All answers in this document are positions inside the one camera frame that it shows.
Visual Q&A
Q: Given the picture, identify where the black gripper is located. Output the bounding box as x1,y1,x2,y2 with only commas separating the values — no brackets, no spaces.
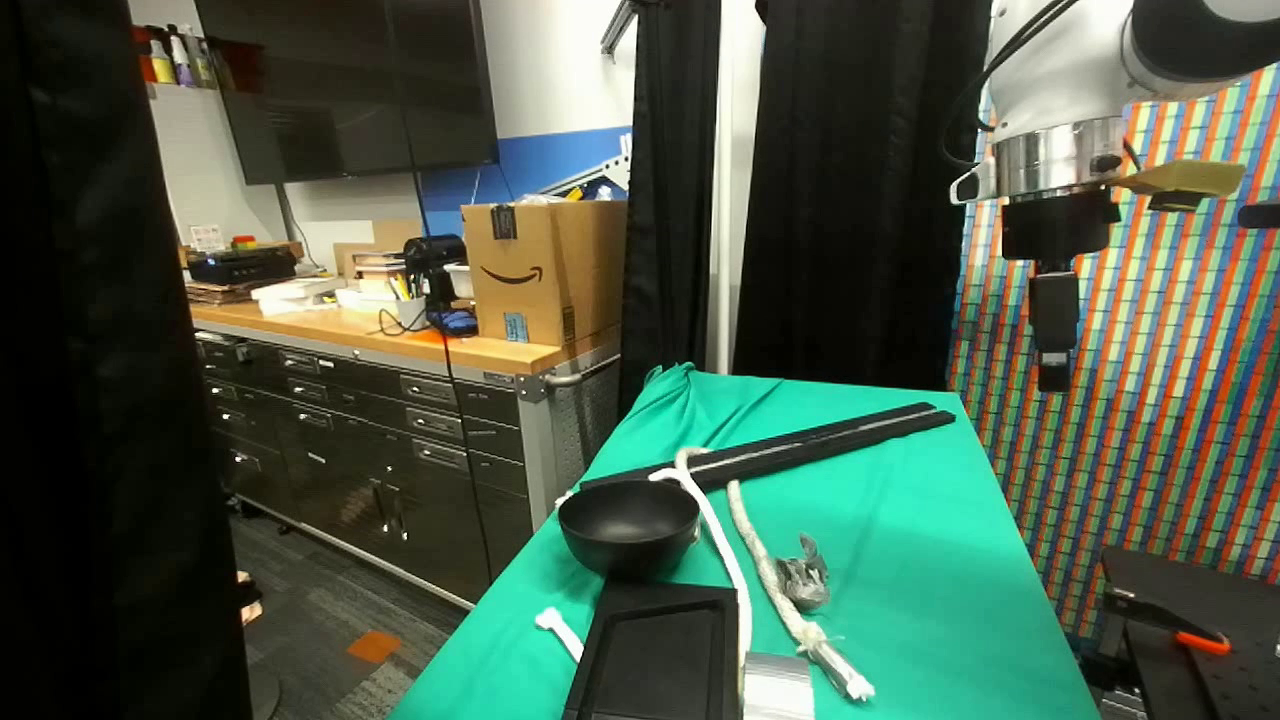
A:
1000,191,1125,398

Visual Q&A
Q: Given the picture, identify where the grey masking tape roll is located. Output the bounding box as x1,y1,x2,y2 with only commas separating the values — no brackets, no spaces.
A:
737,650,820,720

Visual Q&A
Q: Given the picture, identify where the black bowl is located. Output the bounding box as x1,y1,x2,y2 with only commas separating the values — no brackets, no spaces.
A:
557,477,705,582

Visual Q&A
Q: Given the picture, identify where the colourful striped panel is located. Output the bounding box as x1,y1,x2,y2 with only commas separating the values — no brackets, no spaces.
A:
943,62,1280,644

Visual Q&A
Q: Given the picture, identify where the wide black curtain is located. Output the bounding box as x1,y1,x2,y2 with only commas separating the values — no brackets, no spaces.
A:
731,0,993,398

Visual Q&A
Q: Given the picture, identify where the long black bar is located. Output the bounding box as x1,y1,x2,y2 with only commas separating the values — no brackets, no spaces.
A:
580,402,961,496

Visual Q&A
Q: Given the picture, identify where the green tablecloth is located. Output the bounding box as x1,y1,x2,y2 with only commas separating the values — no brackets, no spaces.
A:
388,361,1105,720

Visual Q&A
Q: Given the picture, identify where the metal binder clip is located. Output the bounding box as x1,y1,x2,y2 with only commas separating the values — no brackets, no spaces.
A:
772,531,832,616

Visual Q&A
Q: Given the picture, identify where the narrow black curtain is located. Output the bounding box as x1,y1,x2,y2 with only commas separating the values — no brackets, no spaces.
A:
617,0,724,411

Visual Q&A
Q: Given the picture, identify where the black rectangular tray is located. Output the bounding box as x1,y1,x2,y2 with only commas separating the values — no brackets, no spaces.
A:
559,582,744,720

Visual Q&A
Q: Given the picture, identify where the brown cardboard box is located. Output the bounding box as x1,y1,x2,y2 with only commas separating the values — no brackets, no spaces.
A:
458,195,633,361

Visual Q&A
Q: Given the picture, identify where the small white strip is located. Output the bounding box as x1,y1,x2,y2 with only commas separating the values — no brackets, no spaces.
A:
532,603,588,670

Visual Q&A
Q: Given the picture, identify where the black coffee machine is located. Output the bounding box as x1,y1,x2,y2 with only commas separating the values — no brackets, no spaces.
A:
399,234,470,338

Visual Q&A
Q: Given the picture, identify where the workbench cabinet with wooden top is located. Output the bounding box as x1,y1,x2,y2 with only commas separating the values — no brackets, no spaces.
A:
186,301,622,609

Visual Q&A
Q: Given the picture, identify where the white tray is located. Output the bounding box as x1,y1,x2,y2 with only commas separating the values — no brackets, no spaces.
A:
248,274,350,323

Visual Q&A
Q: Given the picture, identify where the black case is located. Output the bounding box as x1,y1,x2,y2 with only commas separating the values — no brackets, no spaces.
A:
182,240,305,288

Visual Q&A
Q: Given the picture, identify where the orange handled tool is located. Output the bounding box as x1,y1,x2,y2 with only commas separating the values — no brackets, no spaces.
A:
1100,593,1235,660

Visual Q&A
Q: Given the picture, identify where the white rope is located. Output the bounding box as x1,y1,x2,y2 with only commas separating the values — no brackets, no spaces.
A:
647,445,881,707

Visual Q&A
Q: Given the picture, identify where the black wall television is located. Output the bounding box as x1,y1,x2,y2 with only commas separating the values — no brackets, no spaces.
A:
192,0,501,189

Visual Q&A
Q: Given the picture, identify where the wall shelf with bottles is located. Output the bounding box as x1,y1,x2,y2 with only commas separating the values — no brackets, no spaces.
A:
127,15,222,96

